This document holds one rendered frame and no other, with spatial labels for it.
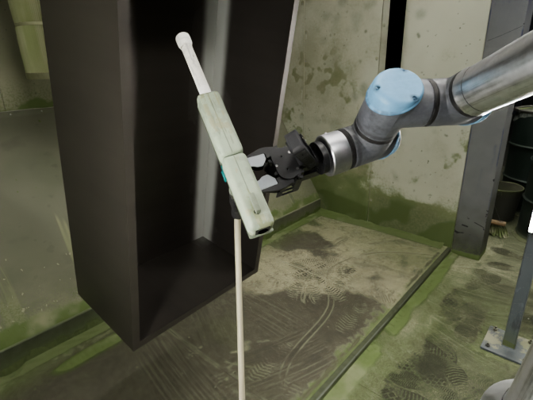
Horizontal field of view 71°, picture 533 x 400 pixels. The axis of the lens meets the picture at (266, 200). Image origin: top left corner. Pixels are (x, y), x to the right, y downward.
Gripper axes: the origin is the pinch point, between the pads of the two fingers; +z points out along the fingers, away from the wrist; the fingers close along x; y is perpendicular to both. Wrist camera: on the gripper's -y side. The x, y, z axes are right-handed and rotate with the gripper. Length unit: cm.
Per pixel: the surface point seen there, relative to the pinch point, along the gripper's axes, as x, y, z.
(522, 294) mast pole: -55, 90, -118
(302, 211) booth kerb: 54, 218, -87
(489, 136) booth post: 26, 113, -180
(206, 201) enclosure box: 36, 92, -3
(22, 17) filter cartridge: 138, 65, 46
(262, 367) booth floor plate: -38, 113, -2
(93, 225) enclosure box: 20, 42, 35
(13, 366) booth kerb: 5, 126, 99
